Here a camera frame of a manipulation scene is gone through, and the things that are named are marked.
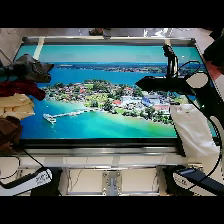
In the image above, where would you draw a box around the silver frame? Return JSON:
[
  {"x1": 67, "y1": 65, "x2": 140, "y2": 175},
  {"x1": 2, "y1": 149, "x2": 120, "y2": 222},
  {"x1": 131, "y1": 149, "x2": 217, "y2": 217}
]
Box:
[{"x1": 0, "y1": 35, "x2": 224, "y2": 196}]

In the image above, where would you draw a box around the grey garment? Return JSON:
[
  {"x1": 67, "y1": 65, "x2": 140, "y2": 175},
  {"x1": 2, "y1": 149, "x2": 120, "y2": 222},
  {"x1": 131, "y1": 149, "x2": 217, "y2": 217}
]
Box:
[{"x1": 6, "y1": 53, "x2": 55, "y2": 84}]

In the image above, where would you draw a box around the black cable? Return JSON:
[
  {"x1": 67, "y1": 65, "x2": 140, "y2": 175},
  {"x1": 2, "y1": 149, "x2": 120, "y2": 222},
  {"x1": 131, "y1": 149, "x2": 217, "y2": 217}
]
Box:
[
  {"x1": 0, "y1": 149, "x2": 45, "y2": 181},
  {"x1": 177, "y1": 59, "x2": 203, "y2": 80}
]

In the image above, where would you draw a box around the beige T-shirt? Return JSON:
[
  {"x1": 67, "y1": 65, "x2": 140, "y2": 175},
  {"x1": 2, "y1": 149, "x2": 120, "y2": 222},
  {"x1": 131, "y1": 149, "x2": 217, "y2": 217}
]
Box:
[{"x1": 0, "y1": 93, "x2": 36, "y2": 120}]

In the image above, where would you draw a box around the brown garment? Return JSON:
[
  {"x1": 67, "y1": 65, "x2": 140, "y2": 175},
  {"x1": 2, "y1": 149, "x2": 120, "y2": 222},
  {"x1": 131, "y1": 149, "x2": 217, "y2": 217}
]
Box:
[{"x1": 0, "y1": 115, "x2": 24, "y2": 154}]

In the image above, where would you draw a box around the white garment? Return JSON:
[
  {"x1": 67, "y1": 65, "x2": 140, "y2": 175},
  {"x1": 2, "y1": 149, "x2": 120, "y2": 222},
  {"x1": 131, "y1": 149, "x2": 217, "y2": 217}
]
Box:
[{"x1": 169, "y1": 103, "x2": 220, "y2": 158}]

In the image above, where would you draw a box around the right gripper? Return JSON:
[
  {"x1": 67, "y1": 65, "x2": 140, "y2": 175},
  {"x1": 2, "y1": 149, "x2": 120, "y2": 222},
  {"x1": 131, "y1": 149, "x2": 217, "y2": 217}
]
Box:
[{"x1": 134, "y1": 75, "x2": 186, "y2": 95}]

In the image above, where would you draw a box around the red garment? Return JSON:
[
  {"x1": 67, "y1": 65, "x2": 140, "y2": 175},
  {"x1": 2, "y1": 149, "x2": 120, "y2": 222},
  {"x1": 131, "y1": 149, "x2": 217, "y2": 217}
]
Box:
[{"x1": 0, "y1": 79, "x2": 47, "y2": 102}]

